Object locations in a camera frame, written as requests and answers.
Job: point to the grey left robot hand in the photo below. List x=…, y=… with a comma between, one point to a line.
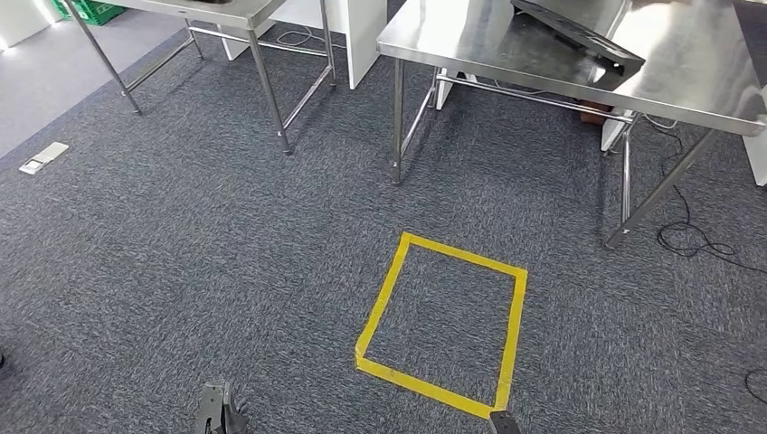
x=236, y=416

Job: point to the black plastic plate frame part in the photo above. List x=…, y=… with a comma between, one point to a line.
x=575, y=36

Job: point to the stainless steel workbench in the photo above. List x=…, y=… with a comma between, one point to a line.
x=689, y=60

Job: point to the yellow floor tape square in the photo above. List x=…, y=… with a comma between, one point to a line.
x=437, y=392

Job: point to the grey floor outlet plate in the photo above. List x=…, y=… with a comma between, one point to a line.
x=43, y=159

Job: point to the stainless steel table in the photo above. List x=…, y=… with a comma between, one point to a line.
x=269, y=90

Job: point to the green plastic crate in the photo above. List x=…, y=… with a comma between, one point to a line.
x=90, y=11

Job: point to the white side cabinet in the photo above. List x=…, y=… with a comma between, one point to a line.
x=756, y=159

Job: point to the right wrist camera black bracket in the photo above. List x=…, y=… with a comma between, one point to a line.
x=504, y=424

